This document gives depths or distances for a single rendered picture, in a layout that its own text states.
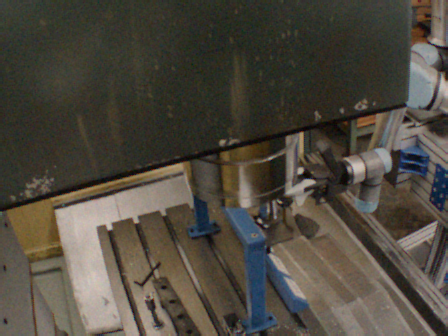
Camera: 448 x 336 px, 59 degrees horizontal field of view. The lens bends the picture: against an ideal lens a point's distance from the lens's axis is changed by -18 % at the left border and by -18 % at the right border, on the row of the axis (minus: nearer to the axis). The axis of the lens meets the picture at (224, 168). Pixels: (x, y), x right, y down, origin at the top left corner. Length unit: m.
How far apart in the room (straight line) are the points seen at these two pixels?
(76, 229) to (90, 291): 0.27
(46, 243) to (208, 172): 1.45
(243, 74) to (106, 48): 0.14
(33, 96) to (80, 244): 1.36
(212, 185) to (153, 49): 0.23
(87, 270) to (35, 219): 0.34
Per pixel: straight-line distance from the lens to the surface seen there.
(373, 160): 1.28
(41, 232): 1.93
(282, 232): 1.00
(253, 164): 0.57
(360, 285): 1.54
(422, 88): 1.13
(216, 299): 1.29
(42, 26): 0.41
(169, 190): 1.82
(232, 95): 0.46
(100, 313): 1.65
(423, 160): 1.73
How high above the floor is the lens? 1.88
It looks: 33 degrees down
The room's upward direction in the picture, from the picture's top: 5 degrees counter-clockwise
